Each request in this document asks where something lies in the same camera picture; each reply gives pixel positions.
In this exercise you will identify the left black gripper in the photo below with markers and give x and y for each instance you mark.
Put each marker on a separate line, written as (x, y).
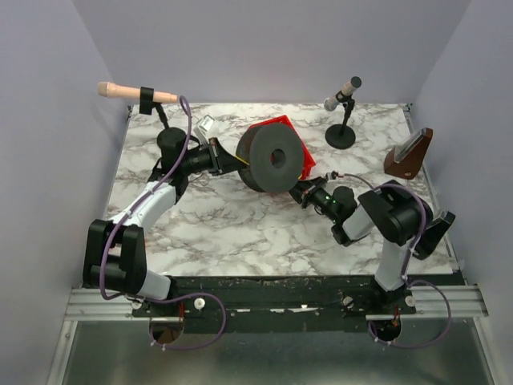
(216, 156)

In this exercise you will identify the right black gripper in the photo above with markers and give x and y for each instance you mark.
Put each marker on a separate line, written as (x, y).
(309, 193)

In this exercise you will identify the grey cable spool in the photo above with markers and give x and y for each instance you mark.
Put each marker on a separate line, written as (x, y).
(274, 155)

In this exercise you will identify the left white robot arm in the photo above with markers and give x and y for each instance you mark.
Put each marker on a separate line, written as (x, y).
(115, 257)

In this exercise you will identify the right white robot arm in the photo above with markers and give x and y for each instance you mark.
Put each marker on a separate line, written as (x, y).
(405, 221)

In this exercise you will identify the red plastic bin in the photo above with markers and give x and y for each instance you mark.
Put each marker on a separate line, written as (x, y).
(308, 161)

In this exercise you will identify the beige microphone on stand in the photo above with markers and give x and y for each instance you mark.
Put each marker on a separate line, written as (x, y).
(148, 98)

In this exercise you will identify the brown wooden metronome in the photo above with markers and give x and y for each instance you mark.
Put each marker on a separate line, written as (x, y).
(405, 160)

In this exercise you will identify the black metronome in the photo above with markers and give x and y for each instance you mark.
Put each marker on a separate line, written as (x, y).
(432, 236)

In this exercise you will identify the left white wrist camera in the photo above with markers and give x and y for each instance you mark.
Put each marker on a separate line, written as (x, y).
(203, 128)

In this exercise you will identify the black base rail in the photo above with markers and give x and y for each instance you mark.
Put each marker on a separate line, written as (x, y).
(277, 304)

